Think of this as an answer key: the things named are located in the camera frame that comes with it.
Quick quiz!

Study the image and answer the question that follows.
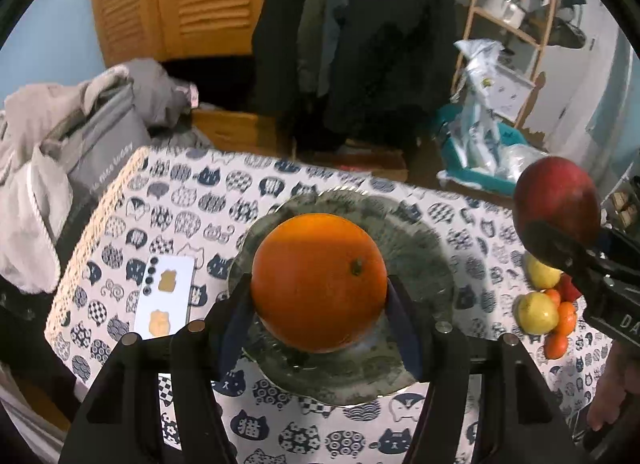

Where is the grey hanging jacket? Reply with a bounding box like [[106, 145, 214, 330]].
[[297, 0, 362, 101]]

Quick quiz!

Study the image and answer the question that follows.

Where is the white patterned storage box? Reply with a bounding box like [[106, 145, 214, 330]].
[[492, 71, 534, 121]]

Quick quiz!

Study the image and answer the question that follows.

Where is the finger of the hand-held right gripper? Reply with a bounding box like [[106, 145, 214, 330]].
[[596, 227, 640, 286], [523, 219, 609, 291]]

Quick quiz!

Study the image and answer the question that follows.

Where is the grey fabric bag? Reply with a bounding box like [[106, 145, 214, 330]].
[[37, 89, 152, 265]]

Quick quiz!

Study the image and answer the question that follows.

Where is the clear plastic bag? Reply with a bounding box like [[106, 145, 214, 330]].
[[495, 144, 549, 183]]

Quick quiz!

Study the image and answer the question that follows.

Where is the grey hanging bag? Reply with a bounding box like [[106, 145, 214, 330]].
[[542, 6, 587, 51]]

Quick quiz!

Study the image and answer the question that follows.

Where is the black hanging coat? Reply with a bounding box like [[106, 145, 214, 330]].
[[250, 0, 459, 141]]

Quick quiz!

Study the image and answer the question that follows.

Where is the grey hoodie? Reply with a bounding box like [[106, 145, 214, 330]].
[[82, 59, 199, 128]]

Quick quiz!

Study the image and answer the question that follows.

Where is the glass plate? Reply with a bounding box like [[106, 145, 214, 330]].
[[227, 189, 456, 407]]

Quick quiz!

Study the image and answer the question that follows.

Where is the brown cardboard box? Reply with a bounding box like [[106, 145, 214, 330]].
[[295, 139, 409, 183]]

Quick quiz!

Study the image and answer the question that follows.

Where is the white sticker card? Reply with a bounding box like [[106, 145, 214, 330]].
[[132, 256, 196, 340]]

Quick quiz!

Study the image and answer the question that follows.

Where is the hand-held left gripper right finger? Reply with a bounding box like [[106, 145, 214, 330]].
[[385, 275, 588, 464]]

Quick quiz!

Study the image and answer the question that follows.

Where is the shoe rack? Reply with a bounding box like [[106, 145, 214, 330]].
[[602, 164, 640, 231]]

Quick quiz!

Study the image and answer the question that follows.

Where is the cat-printed tablecloth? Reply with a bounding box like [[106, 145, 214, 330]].
[[44, 146, 617, 464]]

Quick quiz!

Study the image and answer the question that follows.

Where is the person's right hand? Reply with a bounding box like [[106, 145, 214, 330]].
[[586, 344, 640, 433]]

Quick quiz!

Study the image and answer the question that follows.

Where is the pile of grey clothes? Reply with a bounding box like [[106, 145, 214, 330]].
[[0, 84, 103, 295]]

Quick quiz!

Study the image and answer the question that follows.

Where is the large orange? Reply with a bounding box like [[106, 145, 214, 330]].
[[251, 213, 389, 355]]

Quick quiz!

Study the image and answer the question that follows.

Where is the wooden drawer box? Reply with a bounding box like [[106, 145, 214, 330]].
[[192, 109, 296, 156]]

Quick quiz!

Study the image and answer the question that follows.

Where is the yellow apple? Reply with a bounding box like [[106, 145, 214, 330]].
[[517, 291, 560, 335], [524, 251, 564, 291]]

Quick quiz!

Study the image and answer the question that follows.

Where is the teal plastic basket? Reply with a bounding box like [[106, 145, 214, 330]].
[[432, 104, 532, 196]]

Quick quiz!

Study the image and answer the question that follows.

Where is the wooden shelf rack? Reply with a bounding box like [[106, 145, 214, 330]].
[[450, 0, 562, 131]]

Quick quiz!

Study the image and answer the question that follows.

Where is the silver cooking pot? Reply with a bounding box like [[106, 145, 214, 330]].
[[484, 0, 527, 28]]

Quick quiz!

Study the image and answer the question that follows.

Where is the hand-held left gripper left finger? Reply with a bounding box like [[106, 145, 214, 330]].
[[59, 271, 261, 464]]

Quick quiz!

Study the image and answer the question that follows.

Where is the red apple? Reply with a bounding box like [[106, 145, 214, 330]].
[[514, 156, 602, 251]]

